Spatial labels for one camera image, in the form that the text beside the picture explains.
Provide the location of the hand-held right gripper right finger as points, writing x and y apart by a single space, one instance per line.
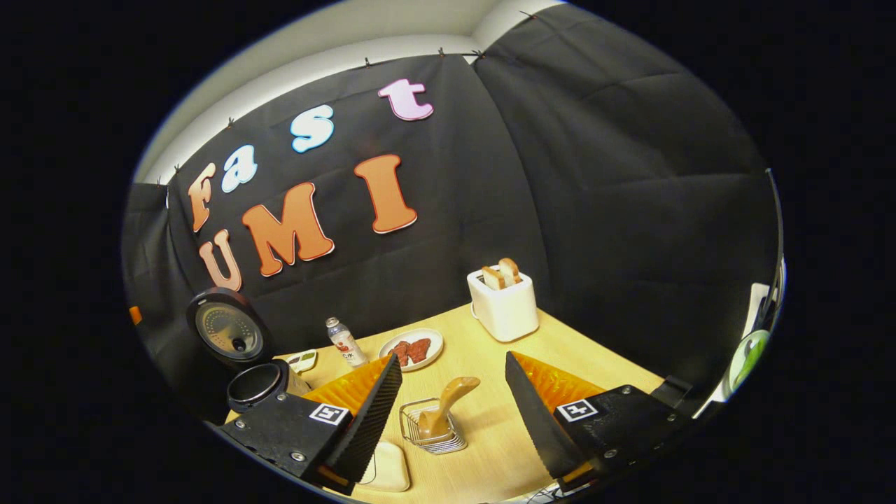
542 427

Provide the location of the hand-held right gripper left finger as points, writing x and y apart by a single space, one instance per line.
367 427

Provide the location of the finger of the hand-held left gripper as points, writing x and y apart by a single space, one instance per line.
135 315

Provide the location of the wooden spoon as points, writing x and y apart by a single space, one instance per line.
455 395

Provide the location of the black rice cooker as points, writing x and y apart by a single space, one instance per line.
231 329

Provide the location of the cream square tray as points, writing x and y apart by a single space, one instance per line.
388 469

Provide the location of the red meat slice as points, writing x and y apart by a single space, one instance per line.
418 350
400 353

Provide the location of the small clear drink bottle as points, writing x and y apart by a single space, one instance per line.
345 343

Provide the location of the white divided sauce dish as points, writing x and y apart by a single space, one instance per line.
302 360

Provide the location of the white round plate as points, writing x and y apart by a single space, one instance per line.
432 337

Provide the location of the white toaster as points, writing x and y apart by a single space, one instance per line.
504 311

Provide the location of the toast slice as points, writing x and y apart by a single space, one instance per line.
509 270
493 278

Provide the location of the green round object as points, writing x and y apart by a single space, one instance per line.
750 353

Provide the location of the white panel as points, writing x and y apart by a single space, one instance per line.
757 301

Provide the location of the black backdrop cloth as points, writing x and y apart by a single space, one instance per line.
595 175

